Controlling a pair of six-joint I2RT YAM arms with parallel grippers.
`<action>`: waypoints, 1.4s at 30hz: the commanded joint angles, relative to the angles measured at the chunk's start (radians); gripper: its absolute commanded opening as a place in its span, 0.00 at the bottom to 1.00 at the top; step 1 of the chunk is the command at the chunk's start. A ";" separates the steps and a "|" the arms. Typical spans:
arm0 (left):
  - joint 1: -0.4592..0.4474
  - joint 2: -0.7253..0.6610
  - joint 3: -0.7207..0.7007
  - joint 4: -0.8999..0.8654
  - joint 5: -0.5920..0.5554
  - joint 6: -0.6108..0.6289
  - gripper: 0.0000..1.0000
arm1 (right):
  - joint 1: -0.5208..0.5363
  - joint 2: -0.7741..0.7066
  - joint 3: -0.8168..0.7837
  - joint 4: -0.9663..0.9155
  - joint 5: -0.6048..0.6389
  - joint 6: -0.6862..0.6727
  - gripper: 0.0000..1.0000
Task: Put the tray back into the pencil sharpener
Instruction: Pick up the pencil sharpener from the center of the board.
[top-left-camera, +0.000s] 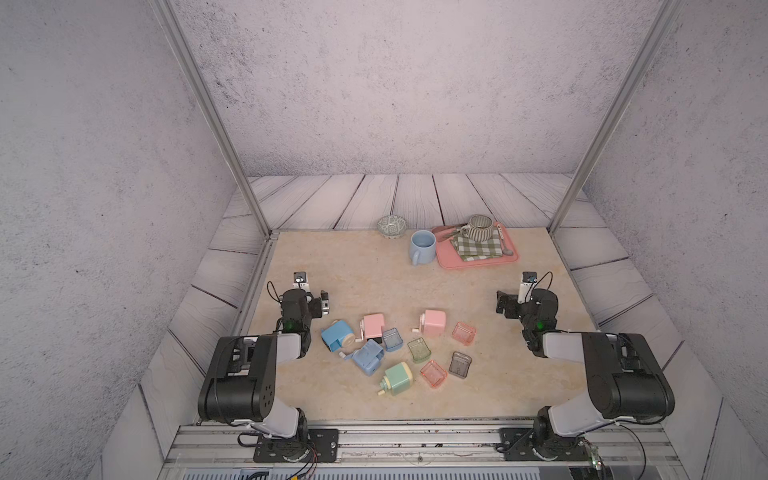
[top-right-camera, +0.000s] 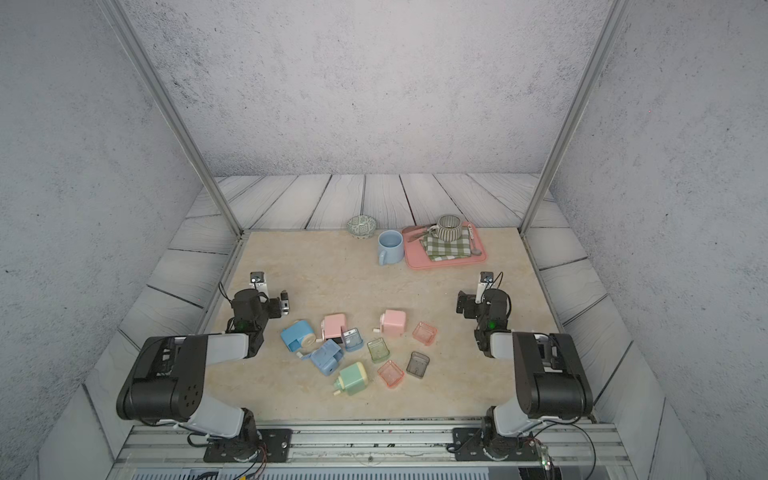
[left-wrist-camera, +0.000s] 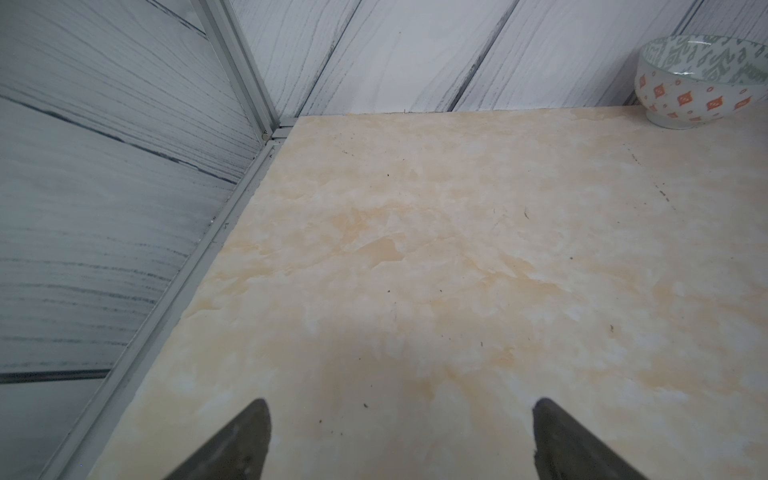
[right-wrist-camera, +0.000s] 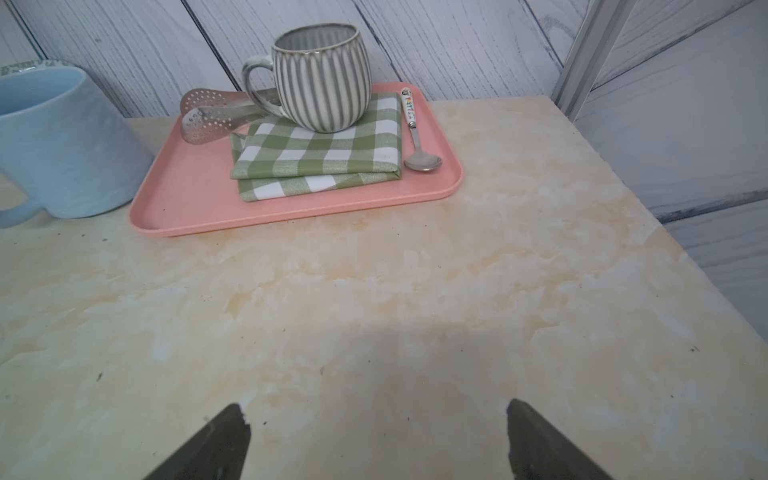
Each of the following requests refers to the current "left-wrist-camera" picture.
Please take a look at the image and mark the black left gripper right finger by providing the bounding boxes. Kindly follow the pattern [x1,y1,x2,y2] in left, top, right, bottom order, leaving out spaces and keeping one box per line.
[532,397,647,480]

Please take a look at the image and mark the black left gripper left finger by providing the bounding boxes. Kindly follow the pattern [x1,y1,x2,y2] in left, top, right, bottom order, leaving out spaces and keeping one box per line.
[166,398,272,480]

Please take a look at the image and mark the patterned ceramic bowl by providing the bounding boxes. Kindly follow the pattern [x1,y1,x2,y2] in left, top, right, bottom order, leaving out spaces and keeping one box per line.
[634,34,767,130]

